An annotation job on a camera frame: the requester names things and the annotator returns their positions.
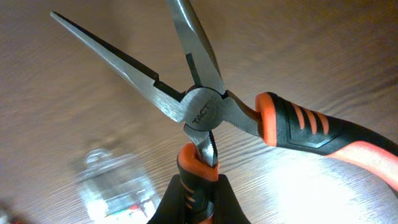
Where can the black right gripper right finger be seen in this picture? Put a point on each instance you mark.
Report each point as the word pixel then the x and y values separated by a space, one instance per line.
pixel 227 207

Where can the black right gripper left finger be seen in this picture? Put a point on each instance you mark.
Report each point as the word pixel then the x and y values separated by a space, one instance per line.
pixel 171 209

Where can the clear box of coloured tubes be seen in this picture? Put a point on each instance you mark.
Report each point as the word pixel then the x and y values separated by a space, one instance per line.
pixel 116 189

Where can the orange black long-nose pliers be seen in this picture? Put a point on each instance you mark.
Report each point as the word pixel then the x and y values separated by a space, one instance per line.
pixel 203 107

